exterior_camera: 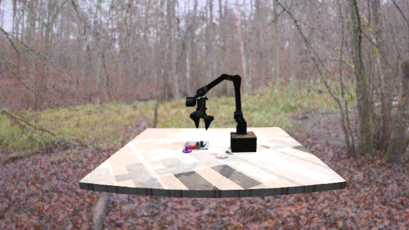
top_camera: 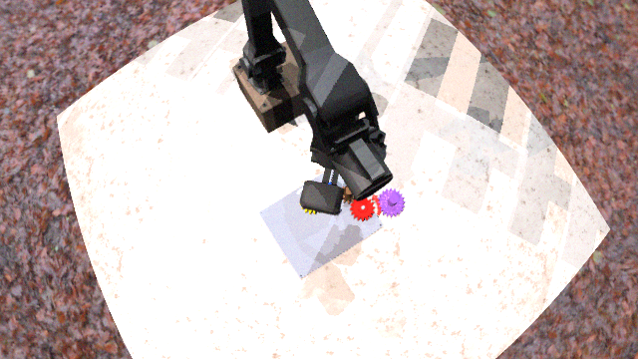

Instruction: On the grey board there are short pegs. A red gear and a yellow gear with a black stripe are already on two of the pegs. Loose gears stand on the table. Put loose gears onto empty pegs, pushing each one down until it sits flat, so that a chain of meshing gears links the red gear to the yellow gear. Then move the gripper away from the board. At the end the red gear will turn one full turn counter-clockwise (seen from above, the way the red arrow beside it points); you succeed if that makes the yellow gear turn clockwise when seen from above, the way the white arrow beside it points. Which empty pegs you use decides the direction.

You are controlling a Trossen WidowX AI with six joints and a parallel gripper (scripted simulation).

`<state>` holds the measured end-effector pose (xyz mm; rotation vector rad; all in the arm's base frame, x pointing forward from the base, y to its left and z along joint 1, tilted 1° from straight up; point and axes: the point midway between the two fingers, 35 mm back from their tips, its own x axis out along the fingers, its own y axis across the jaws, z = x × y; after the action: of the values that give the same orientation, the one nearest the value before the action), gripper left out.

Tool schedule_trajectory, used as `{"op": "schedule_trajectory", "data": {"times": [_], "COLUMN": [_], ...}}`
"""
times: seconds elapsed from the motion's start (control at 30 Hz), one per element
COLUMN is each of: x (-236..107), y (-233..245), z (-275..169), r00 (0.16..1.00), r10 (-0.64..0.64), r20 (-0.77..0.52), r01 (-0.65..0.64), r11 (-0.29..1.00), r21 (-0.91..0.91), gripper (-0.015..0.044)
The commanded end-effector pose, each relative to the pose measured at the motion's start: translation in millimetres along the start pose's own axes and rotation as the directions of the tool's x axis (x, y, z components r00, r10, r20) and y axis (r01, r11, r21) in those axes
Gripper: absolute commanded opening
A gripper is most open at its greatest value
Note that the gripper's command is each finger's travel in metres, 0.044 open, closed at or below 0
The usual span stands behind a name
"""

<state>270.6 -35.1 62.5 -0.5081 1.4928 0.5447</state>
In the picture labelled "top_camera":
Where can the purple gear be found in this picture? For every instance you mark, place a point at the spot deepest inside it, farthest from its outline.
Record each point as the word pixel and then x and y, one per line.
pixel 391 202

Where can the red gear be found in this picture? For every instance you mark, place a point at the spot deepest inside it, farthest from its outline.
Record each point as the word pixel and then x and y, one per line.
pixel 364 212

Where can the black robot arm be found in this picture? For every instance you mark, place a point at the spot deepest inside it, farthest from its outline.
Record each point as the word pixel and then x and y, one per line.
pixel 332 91

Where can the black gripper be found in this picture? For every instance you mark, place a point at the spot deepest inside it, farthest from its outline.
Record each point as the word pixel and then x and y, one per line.
pixel 321 196

